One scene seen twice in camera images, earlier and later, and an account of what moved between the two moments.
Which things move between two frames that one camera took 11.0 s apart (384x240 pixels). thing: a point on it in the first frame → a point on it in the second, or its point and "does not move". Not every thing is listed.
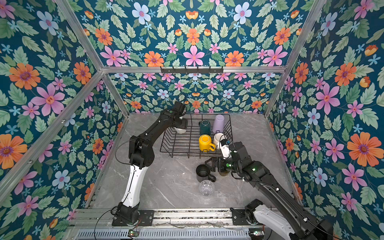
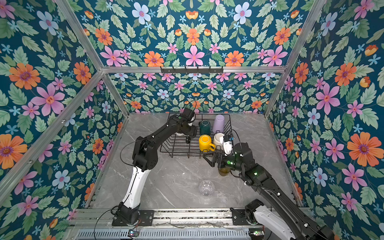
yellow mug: [205, 143] does not move
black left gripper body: [181, 123] → [189, 130]
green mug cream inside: [205, 127] does not move
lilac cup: [218, 124] does not move
